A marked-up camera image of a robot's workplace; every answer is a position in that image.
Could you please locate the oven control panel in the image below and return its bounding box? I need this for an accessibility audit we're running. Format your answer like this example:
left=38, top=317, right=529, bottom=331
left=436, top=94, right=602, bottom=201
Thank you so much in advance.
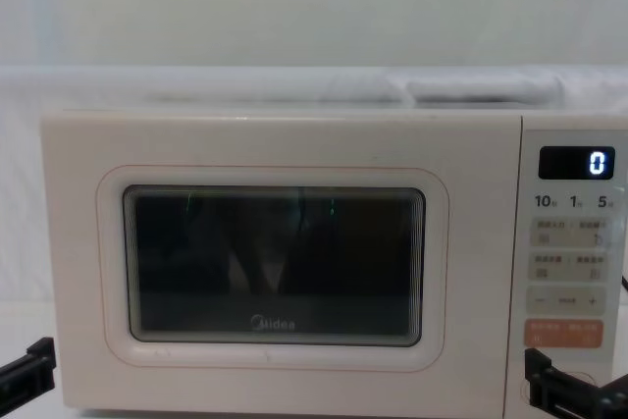
left=507, top=130, right=628, bottom=413

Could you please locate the cream microwave oven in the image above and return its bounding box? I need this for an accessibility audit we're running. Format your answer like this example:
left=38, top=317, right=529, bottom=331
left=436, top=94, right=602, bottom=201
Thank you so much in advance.
left=38, top=108, right=628, bottom=416

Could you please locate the cream oven door with window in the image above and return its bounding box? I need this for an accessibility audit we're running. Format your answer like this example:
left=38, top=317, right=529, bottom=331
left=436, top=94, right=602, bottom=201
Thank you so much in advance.
left=39, top=111, right=524, bottom=414

